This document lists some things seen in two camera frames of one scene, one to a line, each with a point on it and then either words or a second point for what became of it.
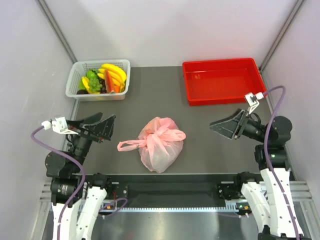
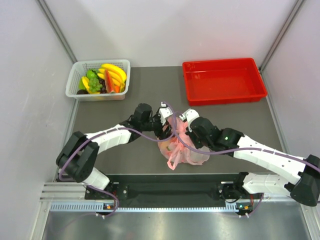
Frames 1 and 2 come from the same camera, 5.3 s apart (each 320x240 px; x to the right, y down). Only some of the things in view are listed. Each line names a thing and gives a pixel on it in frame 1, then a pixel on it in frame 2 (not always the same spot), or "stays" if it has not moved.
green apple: [91, 74] stays
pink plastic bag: [160, 144] -> [178, 148]
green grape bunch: [94, 85] stays
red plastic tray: [222, 82] stays
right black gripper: [227, 126] -> [197, 145]
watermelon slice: [109, 83] stays
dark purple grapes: [103, 90] stays
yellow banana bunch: [118, 76] stays
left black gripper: [98, 130] -> [160, 133]
